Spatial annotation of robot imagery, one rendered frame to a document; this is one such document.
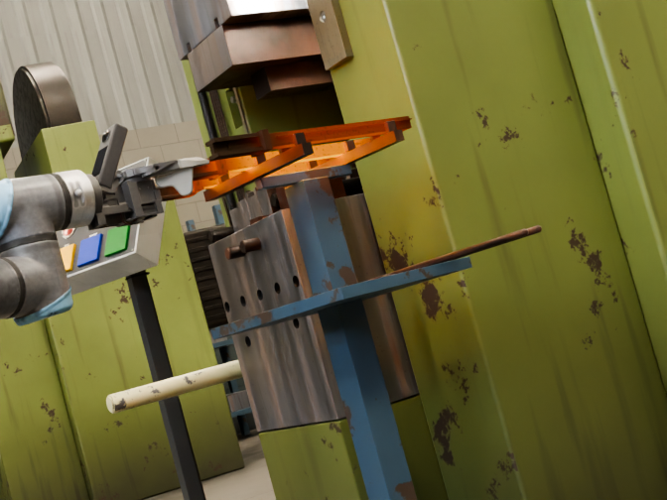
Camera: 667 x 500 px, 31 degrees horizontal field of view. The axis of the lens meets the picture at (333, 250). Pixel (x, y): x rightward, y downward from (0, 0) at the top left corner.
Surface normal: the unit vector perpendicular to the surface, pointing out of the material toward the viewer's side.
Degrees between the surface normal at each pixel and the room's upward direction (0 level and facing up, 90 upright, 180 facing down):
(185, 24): 90
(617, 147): 90
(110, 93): 90
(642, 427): 90
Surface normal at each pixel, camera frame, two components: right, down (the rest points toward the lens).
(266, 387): -0.83, 0.19
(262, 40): 0.49, -0.19
